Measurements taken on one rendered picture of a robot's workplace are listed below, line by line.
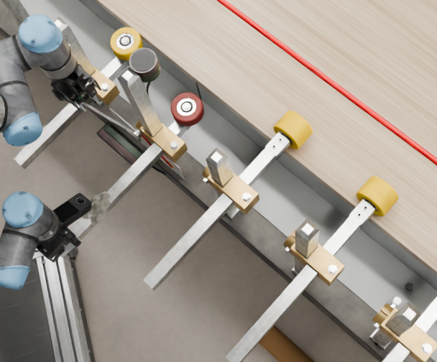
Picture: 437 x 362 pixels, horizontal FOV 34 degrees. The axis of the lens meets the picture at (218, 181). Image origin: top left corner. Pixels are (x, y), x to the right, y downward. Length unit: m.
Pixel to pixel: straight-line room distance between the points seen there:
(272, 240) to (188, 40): 0.56
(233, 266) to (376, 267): 0.76
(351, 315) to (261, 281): 0.77
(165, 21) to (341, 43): 0.45
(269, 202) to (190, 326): 0.74
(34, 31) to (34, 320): 1.25
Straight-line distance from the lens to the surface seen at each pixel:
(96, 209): 1.77
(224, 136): 2.04
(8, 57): 1.48
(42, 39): 1.44
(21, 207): 1.49
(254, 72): 1.81
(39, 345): 2.45
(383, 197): 1.62
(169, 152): 1.78
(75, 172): 2.78
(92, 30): 2.27
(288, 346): 2.45
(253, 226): 1.87
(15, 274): 1.49
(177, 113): 1.77
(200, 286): 2.57
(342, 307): 1.84
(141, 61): 1.55
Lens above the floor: 2.52
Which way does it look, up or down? 71 degrees down
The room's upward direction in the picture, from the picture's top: 17 degrees counter-clockwise
